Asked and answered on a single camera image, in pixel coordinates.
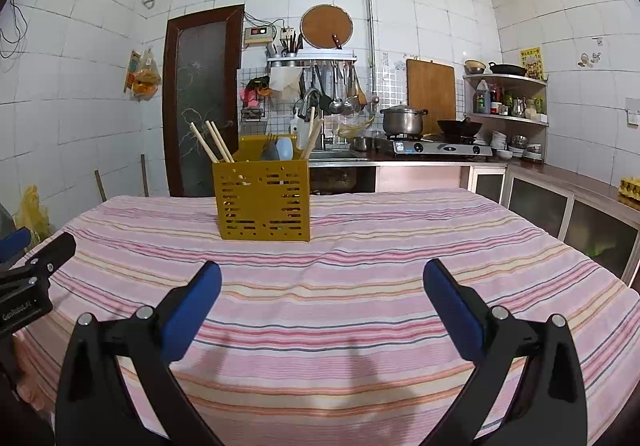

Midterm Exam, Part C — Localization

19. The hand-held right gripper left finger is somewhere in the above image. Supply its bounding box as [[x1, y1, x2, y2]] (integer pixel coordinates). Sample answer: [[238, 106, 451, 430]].
[[55, 260, 223, 446]]

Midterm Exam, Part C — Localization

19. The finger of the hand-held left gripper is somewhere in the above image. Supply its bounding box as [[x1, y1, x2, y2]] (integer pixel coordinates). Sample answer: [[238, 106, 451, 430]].
[[22, 233, 77, 284], [0, 227, 32, 264]]

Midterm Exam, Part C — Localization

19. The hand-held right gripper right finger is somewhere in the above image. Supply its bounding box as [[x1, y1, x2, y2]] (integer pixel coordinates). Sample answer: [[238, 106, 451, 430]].
[[423, 259, 588, 446]]

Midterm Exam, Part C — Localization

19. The yellow perforated utensil holder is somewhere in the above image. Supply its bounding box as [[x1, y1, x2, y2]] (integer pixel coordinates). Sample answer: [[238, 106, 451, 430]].
[[212, 133, 312, 243]]

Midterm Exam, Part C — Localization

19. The black-handled metal fork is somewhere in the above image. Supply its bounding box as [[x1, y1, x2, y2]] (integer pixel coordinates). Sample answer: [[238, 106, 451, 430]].
[[260, 133, 280, 162]]

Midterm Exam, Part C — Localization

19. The row of hanging kitchen utensils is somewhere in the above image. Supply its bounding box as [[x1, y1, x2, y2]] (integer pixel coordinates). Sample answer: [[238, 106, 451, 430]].
[[300, 65, 368, 116]]

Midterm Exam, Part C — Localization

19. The crumpled yellow plastic bag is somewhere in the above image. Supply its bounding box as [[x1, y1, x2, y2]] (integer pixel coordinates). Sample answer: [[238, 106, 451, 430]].
[[15, 185, 53, 247]]

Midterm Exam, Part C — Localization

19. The pink striped tablecloth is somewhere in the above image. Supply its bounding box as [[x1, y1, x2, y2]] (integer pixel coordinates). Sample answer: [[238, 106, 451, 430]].
[[12, 189, 640, 446]]

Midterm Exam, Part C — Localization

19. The steel gas stove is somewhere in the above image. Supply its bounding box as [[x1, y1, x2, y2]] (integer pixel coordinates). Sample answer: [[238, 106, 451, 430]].
[[374, 133, 493, 158]]

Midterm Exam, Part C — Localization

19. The black wok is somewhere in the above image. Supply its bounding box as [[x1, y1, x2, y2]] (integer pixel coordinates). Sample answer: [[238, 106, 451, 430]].
[[436, 119, 484, 139]]

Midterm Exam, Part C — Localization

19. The steel cooking pot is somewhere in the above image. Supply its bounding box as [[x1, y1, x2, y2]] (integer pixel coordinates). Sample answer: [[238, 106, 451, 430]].
[[380, 105, 429, 137]]

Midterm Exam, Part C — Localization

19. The hanging yellow plastic bag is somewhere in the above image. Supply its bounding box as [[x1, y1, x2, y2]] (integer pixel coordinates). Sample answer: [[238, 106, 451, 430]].
[[125, 49, 163, 102]]

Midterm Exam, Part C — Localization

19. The white corner shelf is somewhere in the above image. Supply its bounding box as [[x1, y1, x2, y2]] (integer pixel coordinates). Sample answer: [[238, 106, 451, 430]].
[[462, 72, 550, 162]]

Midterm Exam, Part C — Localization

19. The large oil bottle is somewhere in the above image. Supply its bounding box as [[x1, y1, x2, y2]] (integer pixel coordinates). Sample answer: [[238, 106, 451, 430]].
[[474, 79, 492, 114]]

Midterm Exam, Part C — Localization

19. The white soap bottle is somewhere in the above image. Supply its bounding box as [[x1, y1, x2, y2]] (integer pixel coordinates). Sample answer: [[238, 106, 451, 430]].
[[291, 109, 312, 150]]

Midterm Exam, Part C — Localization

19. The rectangular wooden cutting board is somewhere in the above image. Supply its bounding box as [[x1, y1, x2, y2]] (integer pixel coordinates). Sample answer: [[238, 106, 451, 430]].
[[406, 58, 457, 122]]

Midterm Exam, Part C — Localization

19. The black frying pan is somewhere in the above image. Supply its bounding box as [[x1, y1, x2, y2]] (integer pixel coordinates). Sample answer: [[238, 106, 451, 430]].
[[488, 62, 527, 77]]

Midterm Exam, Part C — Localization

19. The white hanging cloth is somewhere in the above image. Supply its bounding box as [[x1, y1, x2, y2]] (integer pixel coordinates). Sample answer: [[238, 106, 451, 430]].
[[270, 67, 304, 102]]

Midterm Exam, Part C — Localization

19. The round wooden board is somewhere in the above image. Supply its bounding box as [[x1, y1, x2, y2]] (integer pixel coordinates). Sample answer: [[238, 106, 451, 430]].
[[300, 4, 354, 50]]

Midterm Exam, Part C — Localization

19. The yellow wall poster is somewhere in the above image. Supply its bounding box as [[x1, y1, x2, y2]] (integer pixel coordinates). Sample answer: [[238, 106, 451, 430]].
[[519, 48, 544, 81]]

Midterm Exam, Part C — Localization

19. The metal wall utensil rack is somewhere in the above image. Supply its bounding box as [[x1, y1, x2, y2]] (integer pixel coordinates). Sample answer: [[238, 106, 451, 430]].
[[266, 51, 358, 68]]

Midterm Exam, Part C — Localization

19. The wall controller box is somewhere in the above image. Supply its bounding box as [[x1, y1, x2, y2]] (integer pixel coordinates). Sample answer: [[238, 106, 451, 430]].
[[243, 25, 277, 46]]

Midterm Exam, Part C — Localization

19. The metal wall pipe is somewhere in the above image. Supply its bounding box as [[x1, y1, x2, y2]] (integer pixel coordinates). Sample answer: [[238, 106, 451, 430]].
[[144, 0, 376, 94]]

